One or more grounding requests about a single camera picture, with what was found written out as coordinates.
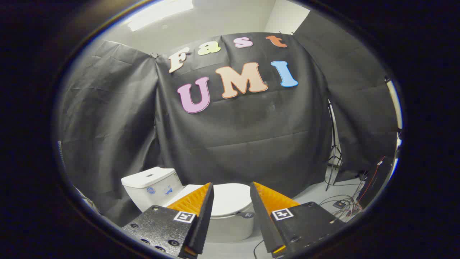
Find black backdrop cloth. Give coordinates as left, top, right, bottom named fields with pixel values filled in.
left=59, top=11, right=397, bottom=227

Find white toilet lid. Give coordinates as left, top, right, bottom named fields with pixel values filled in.
left=164, top=183, right=256, bottom=219

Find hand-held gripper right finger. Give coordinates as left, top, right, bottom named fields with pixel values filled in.
left=250, top=182, right=345, bottom=258

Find white toilet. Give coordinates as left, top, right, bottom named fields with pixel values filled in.
left=121, top=167, right=256, bottom=243

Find tangled floor cables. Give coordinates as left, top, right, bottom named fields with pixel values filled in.
left=318, top=169, right=364, bottom=221

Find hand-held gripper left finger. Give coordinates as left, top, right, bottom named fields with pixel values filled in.
left=120, top=182, right=215, bottom=259

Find grey ribbed hose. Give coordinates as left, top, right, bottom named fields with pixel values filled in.
left=57, top=140, right=68, bottom=174

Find dark box with red cable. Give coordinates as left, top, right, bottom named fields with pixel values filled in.
left=359, top=156, right=395, bottom=210

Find black light stand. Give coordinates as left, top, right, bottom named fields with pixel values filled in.
left=325, top=101, right=342, bottom=192

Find white panel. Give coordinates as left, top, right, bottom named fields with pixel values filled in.
left=386, top=77, right=403, bottom=131

